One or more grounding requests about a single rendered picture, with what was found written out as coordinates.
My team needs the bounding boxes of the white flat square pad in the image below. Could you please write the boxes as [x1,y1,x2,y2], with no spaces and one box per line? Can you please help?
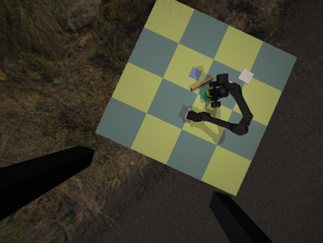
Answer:
[238,68,253,84]

